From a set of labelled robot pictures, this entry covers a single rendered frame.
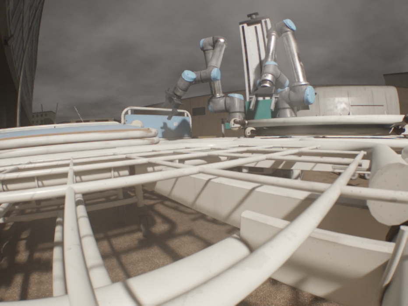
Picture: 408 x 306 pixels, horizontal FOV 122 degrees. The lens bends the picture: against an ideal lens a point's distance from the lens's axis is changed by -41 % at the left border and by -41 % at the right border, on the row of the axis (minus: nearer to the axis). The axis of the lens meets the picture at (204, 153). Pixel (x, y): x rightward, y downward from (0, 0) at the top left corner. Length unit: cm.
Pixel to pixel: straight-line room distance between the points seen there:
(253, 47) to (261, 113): 73
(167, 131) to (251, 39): 131
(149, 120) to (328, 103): 736
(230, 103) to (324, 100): 669
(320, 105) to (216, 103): 668
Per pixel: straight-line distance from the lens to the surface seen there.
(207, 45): 182
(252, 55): 209
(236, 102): 177
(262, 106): 183
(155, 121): 164
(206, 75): 132
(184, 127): 184
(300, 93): 155
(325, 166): 66
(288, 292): 72
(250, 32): 222
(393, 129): 97
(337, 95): 829
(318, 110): 814
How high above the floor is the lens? 51
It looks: 5 degrees down
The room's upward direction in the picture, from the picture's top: 2 degrees counter-clockwise
